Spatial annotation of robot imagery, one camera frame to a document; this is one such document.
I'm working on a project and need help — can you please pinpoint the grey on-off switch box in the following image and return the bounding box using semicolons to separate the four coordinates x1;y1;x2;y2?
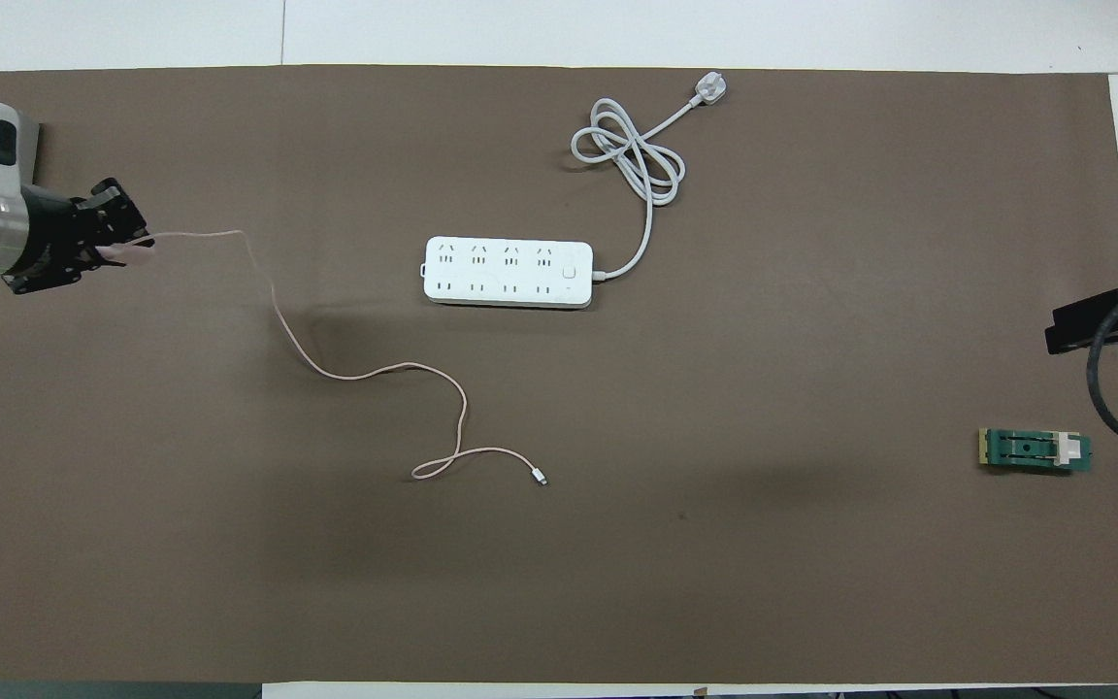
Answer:
19;109;41;187

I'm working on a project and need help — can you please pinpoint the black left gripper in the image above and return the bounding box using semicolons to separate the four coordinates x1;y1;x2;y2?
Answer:
1;178;149;296

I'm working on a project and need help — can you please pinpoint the pink USB cable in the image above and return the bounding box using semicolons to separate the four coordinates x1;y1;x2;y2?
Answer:
132;229;549;485

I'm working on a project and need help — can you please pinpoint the white power strip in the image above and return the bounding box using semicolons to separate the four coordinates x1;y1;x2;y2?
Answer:
421;236;595;310

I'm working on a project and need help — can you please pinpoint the green knife switch block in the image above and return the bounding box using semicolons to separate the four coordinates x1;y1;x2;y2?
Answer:
978;427;1094;477

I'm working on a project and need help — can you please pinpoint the white power cord with plug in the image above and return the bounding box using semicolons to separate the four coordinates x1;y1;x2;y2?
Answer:
572;73;728;283

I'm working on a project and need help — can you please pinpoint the brown table mat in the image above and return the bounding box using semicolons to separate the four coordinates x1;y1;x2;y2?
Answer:
0;64;1118;685

